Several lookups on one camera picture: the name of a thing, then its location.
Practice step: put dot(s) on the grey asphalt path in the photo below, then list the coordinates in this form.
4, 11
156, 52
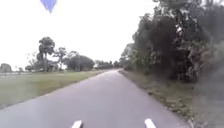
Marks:
106, 96

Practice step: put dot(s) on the distant group of trees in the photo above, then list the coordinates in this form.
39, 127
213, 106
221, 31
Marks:
63, 61

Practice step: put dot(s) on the grass verge with dry leaves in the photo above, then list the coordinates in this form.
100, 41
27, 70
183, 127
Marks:
170, 91

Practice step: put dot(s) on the dense row of trees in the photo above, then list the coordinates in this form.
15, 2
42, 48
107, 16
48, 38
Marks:
173, 43

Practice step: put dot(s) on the robot's own part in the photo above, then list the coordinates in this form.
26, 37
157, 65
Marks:
149, 123
77, 124

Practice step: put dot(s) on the grass field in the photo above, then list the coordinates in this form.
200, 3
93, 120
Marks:
30, 86

